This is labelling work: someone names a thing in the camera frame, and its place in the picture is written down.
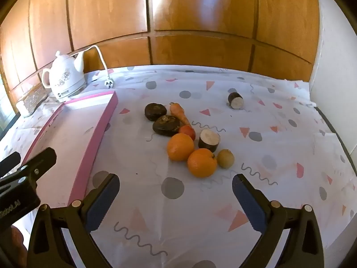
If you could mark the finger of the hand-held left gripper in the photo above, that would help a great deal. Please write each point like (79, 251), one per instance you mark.
(9, 162)
(39, 162)

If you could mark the pink shallow tray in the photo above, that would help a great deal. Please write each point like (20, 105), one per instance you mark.
(72, 134)

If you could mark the white ceramic electric kettle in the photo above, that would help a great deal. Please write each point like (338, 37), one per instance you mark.
(64, 78)

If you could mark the whole black radish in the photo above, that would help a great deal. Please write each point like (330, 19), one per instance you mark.
(155, 112)
(166, 125)

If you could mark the person's left hand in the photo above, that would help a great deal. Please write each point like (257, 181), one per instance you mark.
(18, 243)

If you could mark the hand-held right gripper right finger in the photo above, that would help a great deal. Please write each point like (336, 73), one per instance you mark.
(251, 203)

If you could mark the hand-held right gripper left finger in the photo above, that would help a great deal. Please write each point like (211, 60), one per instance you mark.
(101, 203)

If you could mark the halved black radish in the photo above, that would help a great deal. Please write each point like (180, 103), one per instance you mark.
(209, 140)
(235, 100)

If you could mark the small yellow-brown round fruit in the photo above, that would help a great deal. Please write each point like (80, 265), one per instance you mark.
(225, 158)

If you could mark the orange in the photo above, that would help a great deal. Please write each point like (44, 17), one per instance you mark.
(180, 147)
(202, 163)

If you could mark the small red tomato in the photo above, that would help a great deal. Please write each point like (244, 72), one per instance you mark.
(187, 131)

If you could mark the patterned rectangular box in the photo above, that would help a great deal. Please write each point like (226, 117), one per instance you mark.
(33, 99)

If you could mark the orange carrot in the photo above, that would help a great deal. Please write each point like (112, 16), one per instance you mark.
(178, 113)

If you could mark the white patterned tablecloth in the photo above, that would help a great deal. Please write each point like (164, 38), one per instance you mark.
(195, 217)

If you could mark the wooden cabinet doors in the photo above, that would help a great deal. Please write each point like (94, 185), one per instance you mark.
(195, 19)

